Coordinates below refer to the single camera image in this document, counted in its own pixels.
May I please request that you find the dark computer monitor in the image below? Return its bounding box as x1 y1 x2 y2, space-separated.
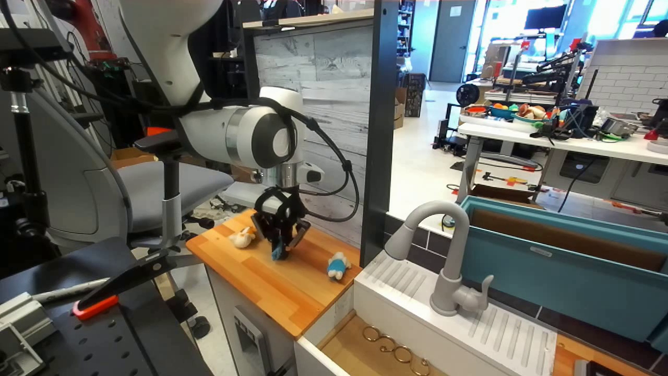
524 4 570 31

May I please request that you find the black vertical post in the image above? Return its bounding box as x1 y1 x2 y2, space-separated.
358 0 403 269

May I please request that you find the black clamp with orange handle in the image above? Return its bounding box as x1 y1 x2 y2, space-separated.
70 250 184 324

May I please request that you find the black camera stand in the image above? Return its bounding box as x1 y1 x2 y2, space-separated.
0 27 74 237

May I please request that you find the grey office chair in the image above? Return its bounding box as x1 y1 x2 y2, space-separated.
26 88 235 255

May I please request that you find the grey faucet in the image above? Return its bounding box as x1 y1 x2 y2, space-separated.
382 199 497 319

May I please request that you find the black perforated board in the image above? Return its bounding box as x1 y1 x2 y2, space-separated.
0 237 215 376

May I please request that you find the white cluttered work table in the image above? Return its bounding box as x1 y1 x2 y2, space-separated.
455 111 668 204

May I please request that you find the wooden top kitchen cabinet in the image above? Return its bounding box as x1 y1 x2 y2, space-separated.
184 204 364 376

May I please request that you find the silver aluminium block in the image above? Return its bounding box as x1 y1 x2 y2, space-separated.
0 289 59 376

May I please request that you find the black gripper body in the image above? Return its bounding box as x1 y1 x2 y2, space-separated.
250 184 313 239

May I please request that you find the marble pattern backsplash panel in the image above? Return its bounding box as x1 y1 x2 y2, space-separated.
242 9 376 248

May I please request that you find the blue and white plush toy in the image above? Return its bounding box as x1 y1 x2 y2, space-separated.
325 250 353 283

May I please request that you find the grey door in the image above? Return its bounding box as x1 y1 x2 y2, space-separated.
428 0 479 85

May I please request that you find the cream yellow plush toy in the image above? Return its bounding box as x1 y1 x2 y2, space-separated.
228 224 262 250

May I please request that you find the white brick pattern panel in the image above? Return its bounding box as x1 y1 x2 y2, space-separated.
573 36 668 117

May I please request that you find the white toy sink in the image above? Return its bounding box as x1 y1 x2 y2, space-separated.
293 248 560 376

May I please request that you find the teal storage bin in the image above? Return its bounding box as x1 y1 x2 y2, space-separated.
456 193 668 344

